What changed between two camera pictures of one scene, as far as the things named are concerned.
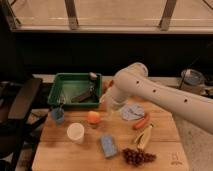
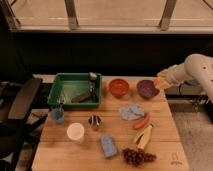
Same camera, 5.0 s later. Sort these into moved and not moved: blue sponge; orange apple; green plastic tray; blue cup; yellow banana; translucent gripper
Moved: orange apple; translucent gripper
Not moved: blue cup; yellow banana; green plastic tray; blue sponge
